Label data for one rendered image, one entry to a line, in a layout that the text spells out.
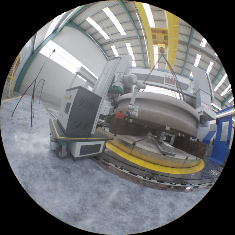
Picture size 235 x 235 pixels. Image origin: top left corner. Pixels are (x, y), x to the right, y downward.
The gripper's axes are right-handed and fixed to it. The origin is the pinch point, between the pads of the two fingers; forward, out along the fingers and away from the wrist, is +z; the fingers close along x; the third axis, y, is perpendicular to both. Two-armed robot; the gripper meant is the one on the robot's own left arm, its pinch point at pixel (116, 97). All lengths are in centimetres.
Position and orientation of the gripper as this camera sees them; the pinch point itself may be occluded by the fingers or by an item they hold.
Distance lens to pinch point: 191.7
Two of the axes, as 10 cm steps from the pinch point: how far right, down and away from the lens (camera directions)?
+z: 0.6, 9.8, 1.9
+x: -7.4, -0.9, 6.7
